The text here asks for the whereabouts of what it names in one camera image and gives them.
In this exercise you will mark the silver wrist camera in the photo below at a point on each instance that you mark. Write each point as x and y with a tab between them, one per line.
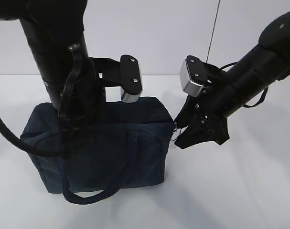
195	75
124	74

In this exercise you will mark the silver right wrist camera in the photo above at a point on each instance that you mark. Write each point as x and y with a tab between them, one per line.
195	75

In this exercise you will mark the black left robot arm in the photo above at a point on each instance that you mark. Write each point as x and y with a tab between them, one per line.
54	31

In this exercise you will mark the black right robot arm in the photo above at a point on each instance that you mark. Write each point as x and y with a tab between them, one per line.
266	63

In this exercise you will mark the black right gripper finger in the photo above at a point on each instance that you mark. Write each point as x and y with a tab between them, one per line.
186	114
195	134

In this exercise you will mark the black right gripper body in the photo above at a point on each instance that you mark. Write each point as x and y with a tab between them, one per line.
210	110

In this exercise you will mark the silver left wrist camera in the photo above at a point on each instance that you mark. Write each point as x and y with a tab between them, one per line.
124	74

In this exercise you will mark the navy blue lunch bag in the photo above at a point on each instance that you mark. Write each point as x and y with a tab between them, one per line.
125	146

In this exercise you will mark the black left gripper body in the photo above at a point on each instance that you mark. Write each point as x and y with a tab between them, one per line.
81	96

